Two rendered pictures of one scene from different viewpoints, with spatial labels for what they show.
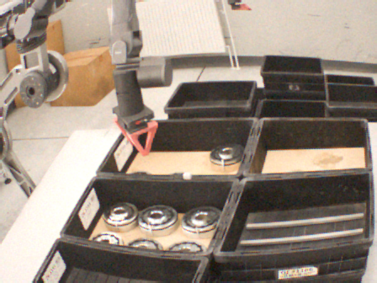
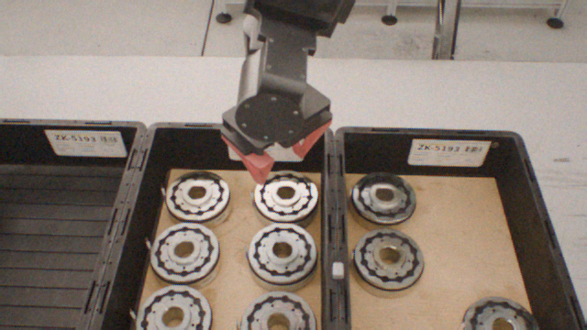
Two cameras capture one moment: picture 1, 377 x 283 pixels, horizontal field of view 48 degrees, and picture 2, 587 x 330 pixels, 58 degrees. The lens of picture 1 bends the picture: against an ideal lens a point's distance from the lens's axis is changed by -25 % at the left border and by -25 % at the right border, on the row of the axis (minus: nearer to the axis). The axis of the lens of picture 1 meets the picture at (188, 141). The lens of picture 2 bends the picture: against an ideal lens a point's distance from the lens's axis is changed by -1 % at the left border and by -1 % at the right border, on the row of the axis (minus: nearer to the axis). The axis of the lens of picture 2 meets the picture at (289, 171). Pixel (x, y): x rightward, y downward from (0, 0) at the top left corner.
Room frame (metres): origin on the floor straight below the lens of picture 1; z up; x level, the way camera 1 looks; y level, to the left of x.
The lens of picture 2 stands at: (0.95, -0.29, 1.54)
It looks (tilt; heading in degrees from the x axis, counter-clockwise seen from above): 50 degrees down; 71
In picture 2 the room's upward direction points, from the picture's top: straight up
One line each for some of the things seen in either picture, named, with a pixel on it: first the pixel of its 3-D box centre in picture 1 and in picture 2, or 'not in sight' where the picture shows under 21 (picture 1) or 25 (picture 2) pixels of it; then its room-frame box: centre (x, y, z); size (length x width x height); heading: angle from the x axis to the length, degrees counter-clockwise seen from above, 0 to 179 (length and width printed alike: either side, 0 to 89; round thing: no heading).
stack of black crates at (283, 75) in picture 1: (299, 98); not in sight; (2.57, -0.67, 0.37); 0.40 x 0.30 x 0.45; 70
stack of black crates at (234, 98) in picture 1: (220, 136); not in sight; (2.33, -0.15, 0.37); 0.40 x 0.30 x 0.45; 70
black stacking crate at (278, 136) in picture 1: (317, 162); not in sight; (1.15, -0.34, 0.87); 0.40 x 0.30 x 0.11; 69
